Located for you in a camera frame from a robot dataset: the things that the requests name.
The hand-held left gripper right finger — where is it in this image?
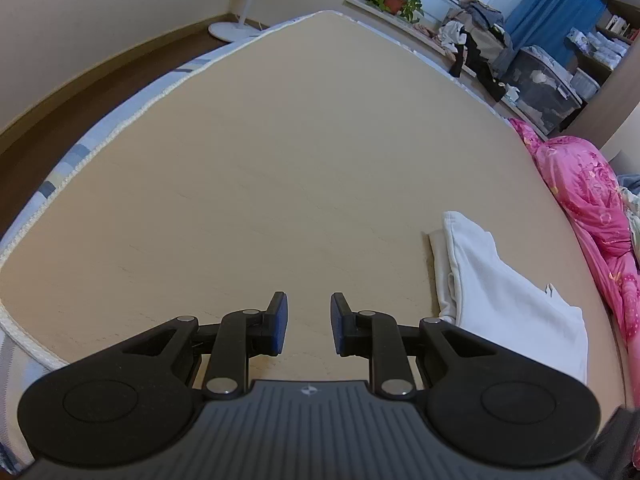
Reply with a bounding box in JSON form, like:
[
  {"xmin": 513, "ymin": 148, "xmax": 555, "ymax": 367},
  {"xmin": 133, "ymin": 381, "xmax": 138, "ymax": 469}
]
[{"xmin": 330, "ymin": 292, "xmax": 501, "ymax": 401}]

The pale floral quilt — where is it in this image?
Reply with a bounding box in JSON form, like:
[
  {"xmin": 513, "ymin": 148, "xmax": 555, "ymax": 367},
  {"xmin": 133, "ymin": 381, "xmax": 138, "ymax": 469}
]
[{"xmin": 620, "ymin": 187, "xmax": 640, "ymax": 261}]

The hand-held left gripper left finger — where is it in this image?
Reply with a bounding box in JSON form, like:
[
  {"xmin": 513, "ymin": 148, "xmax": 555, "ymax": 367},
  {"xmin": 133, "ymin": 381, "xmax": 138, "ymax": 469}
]
[{"xmin": 122, "ymin": 291, "xmax": 290, "ymax": 401}]

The white standing fan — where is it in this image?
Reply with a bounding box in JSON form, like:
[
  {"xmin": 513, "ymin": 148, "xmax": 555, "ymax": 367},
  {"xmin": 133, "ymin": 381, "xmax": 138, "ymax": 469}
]
[{"xmin": 207, "ymin": 0, "xmax": 271, "ymax": 42}]

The white shirt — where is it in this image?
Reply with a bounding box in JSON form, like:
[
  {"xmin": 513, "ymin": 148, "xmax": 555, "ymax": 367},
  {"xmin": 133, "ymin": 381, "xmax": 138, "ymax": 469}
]
[{"xmin": 429, "ymin": 211, "xmax": 589, "ymax": 386}]

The striped mattress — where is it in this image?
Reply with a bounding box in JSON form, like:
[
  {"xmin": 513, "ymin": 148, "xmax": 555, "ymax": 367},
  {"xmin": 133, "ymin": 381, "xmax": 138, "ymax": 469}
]
[{"xmin": 0, "ymin": 9, "xmax": 506, "ymax": 473}]

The clear plastic storage box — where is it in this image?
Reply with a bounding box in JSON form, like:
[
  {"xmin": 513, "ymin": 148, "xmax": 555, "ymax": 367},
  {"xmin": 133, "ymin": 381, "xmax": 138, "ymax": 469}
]
[{"xmin": 500, "ymin": 46, "xmax": 588, "ymax": 137}]

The pink floral blanket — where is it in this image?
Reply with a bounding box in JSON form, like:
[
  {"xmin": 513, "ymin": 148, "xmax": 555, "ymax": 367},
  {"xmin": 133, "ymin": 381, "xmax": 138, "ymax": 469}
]
[{"xmin": 507, "ymin": 118, "xmax": 640, "ymax": 356}]

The wooden shelf unit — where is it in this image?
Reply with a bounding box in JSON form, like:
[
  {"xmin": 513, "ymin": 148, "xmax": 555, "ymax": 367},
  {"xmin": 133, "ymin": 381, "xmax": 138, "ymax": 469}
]
[{"xmin": 565, "ymin": 0, "xmax": 640, "ymax": 101}]

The pile of clothes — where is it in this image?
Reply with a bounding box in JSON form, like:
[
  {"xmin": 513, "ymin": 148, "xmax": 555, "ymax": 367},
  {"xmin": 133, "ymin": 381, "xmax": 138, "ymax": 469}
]
[{"xmin": 437, "ymin": 0, "xmax": 516, "ymax": 101}]

